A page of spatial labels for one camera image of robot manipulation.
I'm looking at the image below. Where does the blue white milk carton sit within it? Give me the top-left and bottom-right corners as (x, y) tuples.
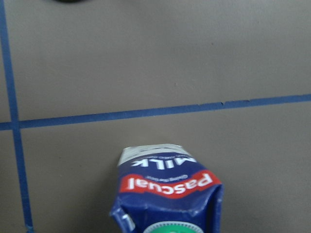
(110, 144), (224, 233)

